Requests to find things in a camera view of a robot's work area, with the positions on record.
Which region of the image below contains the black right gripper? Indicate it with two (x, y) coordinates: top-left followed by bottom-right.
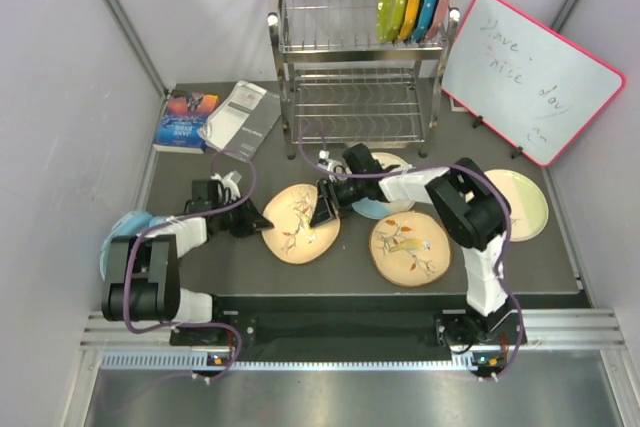
(309, 175), (365, 230)

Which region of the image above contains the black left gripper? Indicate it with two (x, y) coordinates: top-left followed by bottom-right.
(213, 192), (274, 238)

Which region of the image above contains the beige bird plate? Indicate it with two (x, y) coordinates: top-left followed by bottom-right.
(262, 184), (341, 265)
(369, 211), (452, 288)

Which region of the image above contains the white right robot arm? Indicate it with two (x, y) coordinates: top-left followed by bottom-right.
(310, 143), (519, 343)

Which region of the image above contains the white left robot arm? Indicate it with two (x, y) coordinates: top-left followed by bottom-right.
(100, 172), (273, 344)

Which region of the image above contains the steel two-tier dish rack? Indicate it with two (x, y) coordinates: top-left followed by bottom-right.
(267, 0), (460, 158)

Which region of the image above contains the white and blue plate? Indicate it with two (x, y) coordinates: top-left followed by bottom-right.
(349, 151), (417, 221)

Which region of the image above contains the white grey booklet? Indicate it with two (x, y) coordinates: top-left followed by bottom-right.
(198, 81), (281, 162)

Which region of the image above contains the light blue plate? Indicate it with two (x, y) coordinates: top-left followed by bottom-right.
(99, 210), (167, 280)

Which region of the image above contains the blue orange book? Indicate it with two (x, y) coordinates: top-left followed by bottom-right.
(153, 90), (219, 154)

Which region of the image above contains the white and green plate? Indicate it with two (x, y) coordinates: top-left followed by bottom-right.
(485, 169), (549, 242)

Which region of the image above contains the pink framed whiteboard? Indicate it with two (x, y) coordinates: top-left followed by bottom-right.
(442, 0), (626, 167)

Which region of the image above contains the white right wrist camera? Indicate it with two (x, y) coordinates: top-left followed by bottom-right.
(317, 149), (345, 175)

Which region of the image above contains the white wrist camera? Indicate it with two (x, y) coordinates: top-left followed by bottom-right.
(317, 149), (345, 175)
(211, 171), (242, 200)

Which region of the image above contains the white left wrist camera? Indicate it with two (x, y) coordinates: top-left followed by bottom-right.
(211, 171), (242, 200)

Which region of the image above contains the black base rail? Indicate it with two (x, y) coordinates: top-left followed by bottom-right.
(169, 294), (529, 351)

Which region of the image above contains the white slotted cable duct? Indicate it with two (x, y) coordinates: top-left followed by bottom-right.
(100, 350), (478, 372)

